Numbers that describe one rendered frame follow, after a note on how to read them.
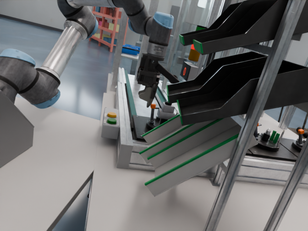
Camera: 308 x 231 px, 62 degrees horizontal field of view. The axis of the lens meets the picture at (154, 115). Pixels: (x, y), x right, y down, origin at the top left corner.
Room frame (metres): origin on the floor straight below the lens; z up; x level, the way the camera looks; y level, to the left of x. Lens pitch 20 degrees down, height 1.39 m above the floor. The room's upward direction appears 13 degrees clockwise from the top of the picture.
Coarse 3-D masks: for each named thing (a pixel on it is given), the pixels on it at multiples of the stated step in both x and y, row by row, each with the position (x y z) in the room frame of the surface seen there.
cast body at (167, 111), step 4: (164, 104) 1.01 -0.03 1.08; (168, 104) 1.01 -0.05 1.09; (172, 104) 1.04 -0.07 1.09; (160, 108) 1.04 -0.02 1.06; (164, 108) 1.00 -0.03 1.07; (168, 108) 1.01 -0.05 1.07; (172, 108) 1.01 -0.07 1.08; (160, 112) 1.00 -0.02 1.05; (164, 112) 1.00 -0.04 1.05; (168, 112) 1.01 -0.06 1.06; (172, 112) 1.01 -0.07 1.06; (160, 116) 1.00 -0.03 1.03; (164, 116) 1.01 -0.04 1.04; (168, 116) 1.01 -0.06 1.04; (172, 116) 1.01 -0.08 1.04
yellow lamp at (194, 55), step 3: (192, 51) 1.22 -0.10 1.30; (195, 51) 1.22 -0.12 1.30; (189, 54) 1.23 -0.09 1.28; (192, 54) 1.22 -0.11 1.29; (195, 54) 1.22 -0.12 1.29; (198, 54) 1.22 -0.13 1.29; (189, 57) 1.23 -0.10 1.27; (192, 57) 1.22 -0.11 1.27; (195, 57) 1.22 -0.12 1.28; (198, 57) 1.23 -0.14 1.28; (192, 60) 1.22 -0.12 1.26; (195, 60) 1.22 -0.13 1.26
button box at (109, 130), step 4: (104, 108) 1.14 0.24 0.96; (108, 108) 1.15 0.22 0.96; (112, 108) 1.16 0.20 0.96; (104, 112) 1.09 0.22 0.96; (108, 112) 1.10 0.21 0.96; (116, 112) 1.12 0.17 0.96; (104, 116) 1.04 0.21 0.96; (108, 116) 1.04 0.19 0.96; (116, 116) 1.07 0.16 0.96; (104, 120) 1.00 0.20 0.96; (116, 120) 1.03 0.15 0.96; (104, 124) 0.96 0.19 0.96; (108, 124) 0.97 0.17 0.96; (112, 124) 0.97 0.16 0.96; (116, 124) 0.99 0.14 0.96; (104, 128) 0.95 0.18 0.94; (108, 128) 0.96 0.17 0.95; (112, 128) 0.96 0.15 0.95; (116, 128) 0.97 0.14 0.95; (104, 132) 0.96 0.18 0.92; (108, 132) 0.96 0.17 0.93; (112, 132) 0.96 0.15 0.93; (116, 132) 0.97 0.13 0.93; (104, 136) 0.96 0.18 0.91; (108, 136) 0.96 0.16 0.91; (112, 136) 0.96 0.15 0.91; (116, 136) 0.97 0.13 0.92
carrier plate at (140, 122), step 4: (132, 116) 1.10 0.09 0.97; (136, 116) 1.10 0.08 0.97; (140, 116) 1.11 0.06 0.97; (144, 116) 1.13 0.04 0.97; (132, 120) 1.08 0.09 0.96; (136, 120) 1.06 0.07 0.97; (140, 120) 1.07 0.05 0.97; (144, 120) 1.08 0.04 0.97; (136, 124) 1.01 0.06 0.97; (140, 124) 1.02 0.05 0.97; (144, 124) 1.03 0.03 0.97; (136, 128) 0.97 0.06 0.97; (140, 128) 0.98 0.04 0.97; (144, 128) 0.99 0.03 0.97; (136, 132) 0.93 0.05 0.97; (140, 132) 0.94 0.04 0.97; (136, 136) 0.90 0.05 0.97; (140, 136) 0.90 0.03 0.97; (140, 140) 0.89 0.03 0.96; (144, 140) 0.89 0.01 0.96
